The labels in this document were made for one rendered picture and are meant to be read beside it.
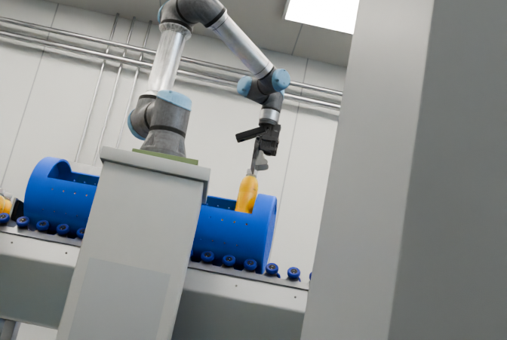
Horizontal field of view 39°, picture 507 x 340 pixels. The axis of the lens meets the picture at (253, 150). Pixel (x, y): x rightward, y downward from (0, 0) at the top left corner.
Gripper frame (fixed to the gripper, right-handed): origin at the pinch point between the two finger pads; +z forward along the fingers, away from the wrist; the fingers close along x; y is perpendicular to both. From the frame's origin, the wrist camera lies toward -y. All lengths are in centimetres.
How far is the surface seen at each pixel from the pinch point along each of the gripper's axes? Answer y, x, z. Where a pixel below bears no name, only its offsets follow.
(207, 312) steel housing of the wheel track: -3, -12, 54
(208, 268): -6.1, -11.8, 39.2
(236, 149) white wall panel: -60, 331, -110
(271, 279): 15.7, -11.5, 38.8
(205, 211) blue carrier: -11.0, -14.3, 20.8
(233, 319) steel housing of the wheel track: 6, -12, 54
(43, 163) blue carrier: -74, -11, 14
